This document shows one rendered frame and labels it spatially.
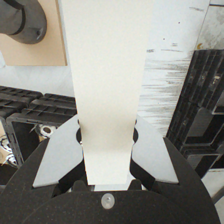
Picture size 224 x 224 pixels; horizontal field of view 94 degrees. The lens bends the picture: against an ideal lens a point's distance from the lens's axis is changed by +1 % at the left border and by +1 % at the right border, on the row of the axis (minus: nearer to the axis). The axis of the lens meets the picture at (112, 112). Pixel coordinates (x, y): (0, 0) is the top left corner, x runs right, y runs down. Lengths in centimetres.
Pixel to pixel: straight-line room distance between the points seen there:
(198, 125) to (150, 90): 88
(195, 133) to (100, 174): 128
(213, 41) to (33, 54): 152
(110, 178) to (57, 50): 46
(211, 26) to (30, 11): 143
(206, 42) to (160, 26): 104
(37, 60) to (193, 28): 62
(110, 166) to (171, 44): 51
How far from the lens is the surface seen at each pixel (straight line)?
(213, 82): 102
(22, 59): 58
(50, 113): 43
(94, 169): 18
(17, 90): 65
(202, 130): 142
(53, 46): 52
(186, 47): 60
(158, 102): 60
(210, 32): 156
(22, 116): 41
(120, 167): 17
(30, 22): 47
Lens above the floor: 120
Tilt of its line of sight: 61 degrees down
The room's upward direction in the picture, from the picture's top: 176 degrees clockwise
